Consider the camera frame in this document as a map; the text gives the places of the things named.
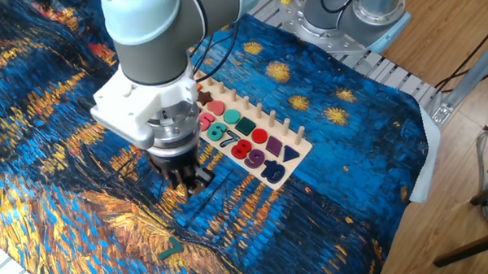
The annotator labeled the teal number six piece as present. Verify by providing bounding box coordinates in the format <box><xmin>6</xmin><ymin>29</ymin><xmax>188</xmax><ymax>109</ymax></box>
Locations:
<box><xmin>206</xmin><ymin>121</ymin><xmax>229</xmax><ymax>143</ymax></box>

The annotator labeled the purple number nine piece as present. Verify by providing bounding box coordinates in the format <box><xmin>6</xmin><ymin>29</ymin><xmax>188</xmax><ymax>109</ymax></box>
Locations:
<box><xmin>243</xmin><ymin>149</ymin><xmax>266</xmax><ymax>170</ymax></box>

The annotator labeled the dark green number seven piece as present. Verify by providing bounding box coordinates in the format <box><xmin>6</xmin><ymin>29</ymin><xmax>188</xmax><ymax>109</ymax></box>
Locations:
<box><xmin>157</xmin><ymin>236</ymin><xmax>186</xmax><ymax>263</ymax></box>

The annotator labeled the pink number five piece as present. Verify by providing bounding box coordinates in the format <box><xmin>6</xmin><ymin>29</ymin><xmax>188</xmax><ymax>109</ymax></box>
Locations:
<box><xmin>198</xmin><ymin>112</ymin><xmax>216</xmax><ymax>133</ymax></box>

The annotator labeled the dark green square piece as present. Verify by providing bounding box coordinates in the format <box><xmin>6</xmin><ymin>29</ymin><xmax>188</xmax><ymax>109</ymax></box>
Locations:
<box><xmin>233</xmin><ymin>116</ymin><xmax>258</xmax><ymax>137</ymax></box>

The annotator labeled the wooden number puzzle board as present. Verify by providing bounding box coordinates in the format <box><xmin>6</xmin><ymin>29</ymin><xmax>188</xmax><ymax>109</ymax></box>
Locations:
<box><xmin>187</xmin><ymin>69</ymin><xmax>316</xmax><ymax>192</ymax></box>

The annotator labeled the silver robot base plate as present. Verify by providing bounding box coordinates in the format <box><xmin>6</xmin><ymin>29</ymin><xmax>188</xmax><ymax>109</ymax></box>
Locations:
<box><xmin>277</xmin><ymin>0</ymin><xmax>382</xmax><ymax>59</ymax></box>

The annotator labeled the pink heart piece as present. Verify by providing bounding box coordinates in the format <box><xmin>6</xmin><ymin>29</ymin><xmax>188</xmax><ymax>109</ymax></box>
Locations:
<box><xmin>207</xmin><ymin>99</ymin><xmax>227</xmax><ymax>117</ymax></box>

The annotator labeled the starry night painted tablecloth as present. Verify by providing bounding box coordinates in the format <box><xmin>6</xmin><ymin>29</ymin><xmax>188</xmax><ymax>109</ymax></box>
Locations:
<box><xmin>0</xmin><ymin>0</ymin><xmax>435</xmax><ymax>274</ymax></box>

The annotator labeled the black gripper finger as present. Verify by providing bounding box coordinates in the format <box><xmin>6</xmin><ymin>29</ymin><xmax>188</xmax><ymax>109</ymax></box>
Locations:
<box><xmin>186</xmin><ymin>167</ymin><xmax>216</xmax><ymax>198</ymax></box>
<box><xmin>166</xmin><ymin>172</ymin><xmax>190</xmax><ymax>199</ymax></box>

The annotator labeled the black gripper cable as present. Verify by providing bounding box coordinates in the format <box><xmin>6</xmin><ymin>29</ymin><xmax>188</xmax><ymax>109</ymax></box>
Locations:
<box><xmin>186</xmin><ymin>19</ymin><xmax>241</xmax><ymax>85</ymax></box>

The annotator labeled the purple quadrilateral piece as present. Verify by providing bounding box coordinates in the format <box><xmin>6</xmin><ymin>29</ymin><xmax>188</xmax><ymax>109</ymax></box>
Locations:
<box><xmin>264</xmin><ymin>135</ymin><xmax>285</xmax><ymax>158</ymax></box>

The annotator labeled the aluminium frame beam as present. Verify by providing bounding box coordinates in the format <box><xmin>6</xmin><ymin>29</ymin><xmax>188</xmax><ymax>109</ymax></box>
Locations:
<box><xmin>429</xmin><ymin>33</ymin><xmax>488</xmax><ymax>130</ymax></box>

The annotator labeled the navy triangle piece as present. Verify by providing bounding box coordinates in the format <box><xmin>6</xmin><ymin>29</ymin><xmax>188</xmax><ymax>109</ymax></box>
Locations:
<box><xmin>282</xmin><ymin>145</ymin><xmax>302</xmax><ymax>164</ymax></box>

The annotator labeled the teal round piece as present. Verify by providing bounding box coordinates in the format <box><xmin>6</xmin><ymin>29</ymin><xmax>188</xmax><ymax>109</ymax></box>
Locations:
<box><xmin>223</xmin><ymin>109</ymin><xmax>242</xmax><ymax>125</ymax></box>

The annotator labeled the white underlay cloth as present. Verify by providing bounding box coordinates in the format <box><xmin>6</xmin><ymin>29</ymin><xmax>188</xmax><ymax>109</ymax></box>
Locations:
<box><xmin>407</xmin><ymin>104</ymin><xmax>443</xmax><ymax>205</ymax></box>

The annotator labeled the red number eight piece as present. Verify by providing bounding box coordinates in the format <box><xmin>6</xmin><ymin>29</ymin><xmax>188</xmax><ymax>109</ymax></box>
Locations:
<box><xmin>230</xmin><ymin>138</ymin><xmax>253</xmax><ymax>161</ymax></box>

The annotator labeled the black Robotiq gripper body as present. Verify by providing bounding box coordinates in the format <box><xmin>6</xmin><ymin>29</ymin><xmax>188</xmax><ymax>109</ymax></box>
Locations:
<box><xmin>146</xmin><ymin>143</ymin><xmax>201</xmax><ymax>185</ymax></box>

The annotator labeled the navy number ten piece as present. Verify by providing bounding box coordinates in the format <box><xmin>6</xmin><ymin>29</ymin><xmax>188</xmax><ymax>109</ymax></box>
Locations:
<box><xmin>259</xmin><ymin>159</ymin><xmax>287</xmax><ymax>185</ymax></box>

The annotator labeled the red circle piece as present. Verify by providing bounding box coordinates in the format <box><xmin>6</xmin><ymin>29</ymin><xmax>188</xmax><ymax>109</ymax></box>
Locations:
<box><xmin>251</xmin><ymin>128</ymin><xmax>268</xmax><ymax>145</ymax></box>

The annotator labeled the dark furniture leg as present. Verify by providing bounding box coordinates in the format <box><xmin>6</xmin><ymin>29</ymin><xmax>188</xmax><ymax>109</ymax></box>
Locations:
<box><xmin>468</xmin><ymin>179</ymin><xmax>488</xmax><ymax>207</ymax></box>
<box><xmin>433</xmin><ymin>228</ymin><xmax>488</xmax><ymax>271</ymax></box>

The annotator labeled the brown star piece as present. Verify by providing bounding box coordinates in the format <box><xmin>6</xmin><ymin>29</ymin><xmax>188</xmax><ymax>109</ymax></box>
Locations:
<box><xmin>196</xmin><ymin>89</ymin><xmax>214</xmax><ymax>107</ymax></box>

